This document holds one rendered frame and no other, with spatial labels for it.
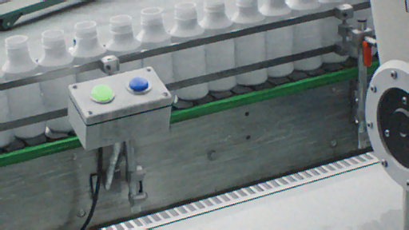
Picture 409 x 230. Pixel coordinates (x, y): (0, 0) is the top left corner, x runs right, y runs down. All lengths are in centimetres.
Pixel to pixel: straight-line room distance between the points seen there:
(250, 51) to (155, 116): 31
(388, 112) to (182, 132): 61
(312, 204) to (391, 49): 236
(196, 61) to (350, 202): 186
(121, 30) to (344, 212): 191
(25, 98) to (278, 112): 46
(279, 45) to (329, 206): 173
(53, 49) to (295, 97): 46
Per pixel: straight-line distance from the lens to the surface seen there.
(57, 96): 167
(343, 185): 365
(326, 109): 189
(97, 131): 153
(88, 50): 168
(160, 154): 175
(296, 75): 187
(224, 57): 178
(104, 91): 153
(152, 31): 172
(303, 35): 185
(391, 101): 121
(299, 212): 348
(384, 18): 117
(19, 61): 165
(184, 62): 175
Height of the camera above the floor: 168
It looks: 24 degrees down
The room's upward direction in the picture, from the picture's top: 5 degrees counter-clockwise
